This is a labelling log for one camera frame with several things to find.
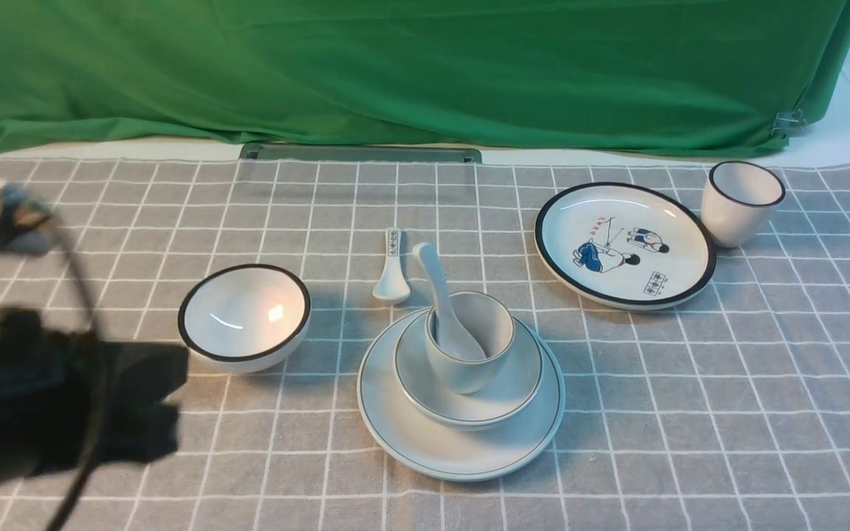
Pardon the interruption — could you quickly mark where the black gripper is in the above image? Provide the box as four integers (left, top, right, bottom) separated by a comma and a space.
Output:
0, 307, 189, 484

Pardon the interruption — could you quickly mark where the pale green shallow bowl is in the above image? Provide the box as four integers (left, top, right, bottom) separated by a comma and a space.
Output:
393, 311, 543, 431

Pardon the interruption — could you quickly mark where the large white ceramic spoon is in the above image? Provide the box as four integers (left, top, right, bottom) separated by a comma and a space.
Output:
412, 242, 486, 362

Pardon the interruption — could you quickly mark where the pale green cup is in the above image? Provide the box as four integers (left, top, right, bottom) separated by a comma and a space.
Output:
426, 291, 515, 395

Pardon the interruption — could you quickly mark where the black-rimmed white bowl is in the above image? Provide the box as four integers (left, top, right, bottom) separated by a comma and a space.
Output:
176, 263, 311, 374

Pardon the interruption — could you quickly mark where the small printed white spoon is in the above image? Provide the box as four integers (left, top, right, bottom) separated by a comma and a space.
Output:
372, 226, 411, 305

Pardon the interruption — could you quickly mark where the pale green large plate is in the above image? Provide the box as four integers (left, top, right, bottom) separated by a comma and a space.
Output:
356, 310, 566, 482

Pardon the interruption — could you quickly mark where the illustrated black-rimmed plate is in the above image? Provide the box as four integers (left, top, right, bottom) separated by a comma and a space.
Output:
533, 184, 717, 310

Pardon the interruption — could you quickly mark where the black-rimmed white cup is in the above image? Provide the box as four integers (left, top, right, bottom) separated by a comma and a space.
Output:
699, 160, 787, 249

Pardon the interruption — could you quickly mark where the green backdrop cloth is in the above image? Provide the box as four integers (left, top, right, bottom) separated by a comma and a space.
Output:
0, 1, 850, 158

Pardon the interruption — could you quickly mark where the metal binder clip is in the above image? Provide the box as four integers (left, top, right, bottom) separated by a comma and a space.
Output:
770, 108, 809, 137

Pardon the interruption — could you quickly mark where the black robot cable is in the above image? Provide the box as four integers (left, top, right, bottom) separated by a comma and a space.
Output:
30, 203, 112, 531

